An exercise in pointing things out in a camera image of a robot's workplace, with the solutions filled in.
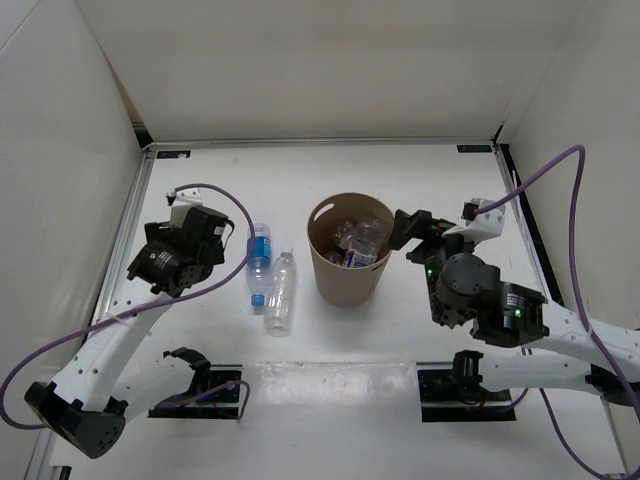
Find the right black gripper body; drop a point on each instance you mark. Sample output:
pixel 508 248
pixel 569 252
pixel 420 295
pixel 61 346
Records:
pixel 432 253

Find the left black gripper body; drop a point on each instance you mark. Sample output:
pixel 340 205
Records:
pixel 160 231

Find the orange blue label bottle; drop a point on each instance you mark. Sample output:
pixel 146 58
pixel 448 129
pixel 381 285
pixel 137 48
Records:
pixel 365 243

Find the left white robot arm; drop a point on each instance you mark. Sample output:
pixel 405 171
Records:
pixel 89 402

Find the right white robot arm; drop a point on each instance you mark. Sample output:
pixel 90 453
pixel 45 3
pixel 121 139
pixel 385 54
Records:
pixel 566 352

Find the crushed bottles inside bin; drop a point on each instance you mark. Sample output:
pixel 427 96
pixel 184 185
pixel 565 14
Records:
pixel 341 237

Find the brown round waste bin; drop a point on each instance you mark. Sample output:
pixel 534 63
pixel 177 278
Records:
pixel 345 286

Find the blue label plastic bottle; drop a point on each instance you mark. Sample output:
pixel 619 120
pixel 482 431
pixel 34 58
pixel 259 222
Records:
pixel 258 266

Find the clear plastic bottle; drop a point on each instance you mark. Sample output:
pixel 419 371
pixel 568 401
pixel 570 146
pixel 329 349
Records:
pixel 280 294

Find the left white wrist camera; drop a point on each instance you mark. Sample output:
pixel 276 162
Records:
pixel 180 202

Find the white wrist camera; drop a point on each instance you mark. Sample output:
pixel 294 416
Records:
pixel 180 202
pixel 479 227

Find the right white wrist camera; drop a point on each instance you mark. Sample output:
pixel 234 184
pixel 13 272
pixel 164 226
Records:
pixel 479 227

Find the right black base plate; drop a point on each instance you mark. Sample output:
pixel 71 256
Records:
pixel 442 401

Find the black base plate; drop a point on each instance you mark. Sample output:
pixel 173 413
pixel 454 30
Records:
pixel 222 405
pixel 442 401

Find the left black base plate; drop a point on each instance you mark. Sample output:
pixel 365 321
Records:
pixel 222 405

